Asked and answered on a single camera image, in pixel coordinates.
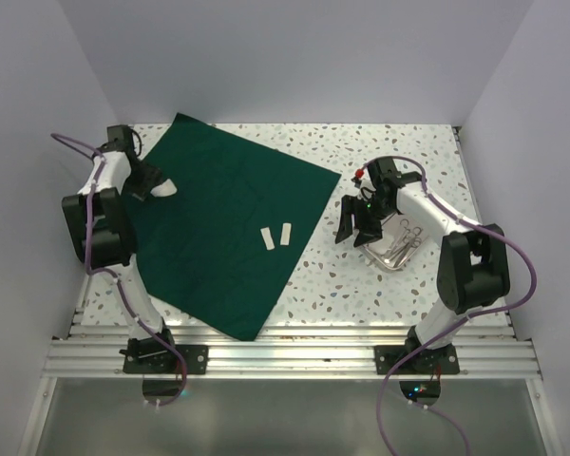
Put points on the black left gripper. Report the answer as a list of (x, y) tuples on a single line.
[(151, 176)]

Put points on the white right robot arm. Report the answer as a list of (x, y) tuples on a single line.
[(473, 267)]

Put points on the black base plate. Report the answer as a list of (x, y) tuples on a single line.
[(443, 361), (190, 361)]

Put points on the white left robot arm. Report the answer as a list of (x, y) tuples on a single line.
[(105, 241)]

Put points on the stainless steel tray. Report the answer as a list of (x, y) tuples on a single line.
[(376, 251)]

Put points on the dark green surgical cloth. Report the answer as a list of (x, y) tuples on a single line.
[(201, 250)]

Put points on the aluminium rail frame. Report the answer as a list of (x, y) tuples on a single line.
[(307, 385)]

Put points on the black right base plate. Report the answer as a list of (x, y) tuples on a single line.
[(443, 361)]

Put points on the steel surgical scissors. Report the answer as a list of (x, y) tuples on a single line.
[(411, 242)]

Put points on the white packet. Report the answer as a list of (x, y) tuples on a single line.
[(267, 238), (286, 231)]

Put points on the steel forceps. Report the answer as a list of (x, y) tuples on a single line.
[(398, 237), (413, 231)]

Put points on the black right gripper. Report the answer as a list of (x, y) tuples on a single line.
[(368, 232)]

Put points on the white gauze pad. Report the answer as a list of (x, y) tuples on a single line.
[(164, 190)]

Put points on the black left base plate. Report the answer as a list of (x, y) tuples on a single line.
[(190, 361)]

